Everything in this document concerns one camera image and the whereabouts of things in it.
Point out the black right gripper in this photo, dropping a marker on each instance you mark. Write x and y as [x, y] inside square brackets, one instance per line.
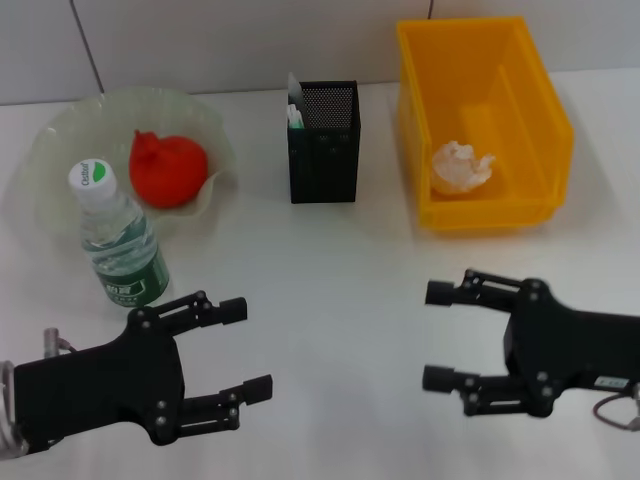
[570, 345]

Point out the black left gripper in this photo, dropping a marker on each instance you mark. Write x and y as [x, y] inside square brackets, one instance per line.
[100, 385]

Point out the clear bottle with green label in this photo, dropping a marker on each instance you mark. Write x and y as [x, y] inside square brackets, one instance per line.
[125, 255]

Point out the white paper ball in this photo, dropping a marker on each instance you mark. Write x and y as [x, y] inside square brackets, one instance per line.
[460, 167]

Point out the red-orange toy orange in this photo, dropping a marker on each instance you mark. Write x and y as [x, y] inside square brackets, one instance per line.
[167, 170]

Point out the green utility knife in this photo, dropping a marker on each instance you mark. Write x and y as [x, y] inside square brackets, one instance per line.
[294, 120]

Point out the grey marker pen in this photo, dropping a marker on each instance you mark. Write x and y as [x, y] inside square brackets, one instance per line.
[296, 95]

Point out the black mesh pen holder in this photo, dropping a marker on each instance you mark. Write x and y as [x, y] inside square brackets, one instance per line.
[330, 165]

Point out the pale green glass fruit plate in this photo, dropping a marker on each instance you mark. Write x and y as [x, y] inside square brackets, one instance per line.
[75, 130]

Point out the yellow plastic bin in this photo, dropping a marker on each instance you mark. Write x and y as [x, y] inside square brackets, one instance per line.
[480, 90]

